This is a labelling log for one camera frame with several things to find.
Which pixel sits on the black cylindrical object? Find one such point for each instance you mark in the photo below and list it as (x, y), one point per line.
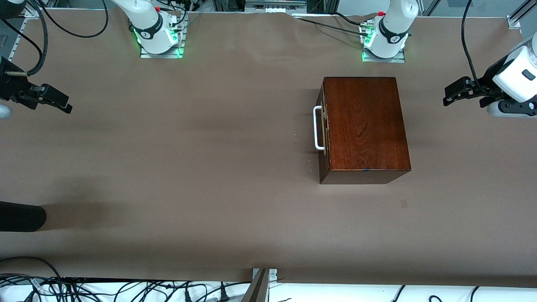
(21, 216)

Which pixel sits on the brown table cover sheet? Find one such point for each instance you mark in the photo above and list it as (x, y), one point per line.
(209, 167)

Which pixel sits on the dark brown wooden cabinet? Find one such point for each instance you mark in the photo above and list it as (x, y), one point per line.
(369, 126)

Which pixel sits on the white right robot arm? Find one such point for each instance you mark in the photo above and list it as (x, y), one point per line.
(147, 21)

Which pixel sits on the perforated aluminium rail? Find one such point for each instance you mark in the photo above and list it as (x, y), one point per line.
(16, 44)

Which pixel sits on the dark metal strut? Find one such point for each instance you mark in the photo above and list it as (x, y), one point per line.
(256, 291)

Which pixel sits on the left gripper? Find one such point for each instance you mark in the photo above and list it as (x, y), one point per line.
(488, 82)

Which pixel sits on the aluminium corner bracket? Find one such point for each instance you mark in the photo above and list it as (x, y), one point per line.
(514, 23)
(33, 13)

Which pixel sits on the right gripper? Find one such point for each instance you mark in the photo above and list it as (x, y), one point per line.
(10, 87)

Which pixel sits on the aluminium arm base plate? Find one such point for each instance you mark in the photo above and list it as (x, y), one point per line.
(384, 60)
(161, 55)

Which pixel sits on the small aluminium mounting plate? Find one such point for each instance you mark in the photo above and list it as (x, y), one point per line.
(272, 273)

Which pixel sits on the grey connector strip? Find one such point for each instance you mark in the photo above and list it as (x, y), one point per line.
(275, 5)

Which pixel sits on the aluminium frame strut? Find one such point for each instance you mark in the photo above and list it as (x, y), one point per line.
(526, 8)

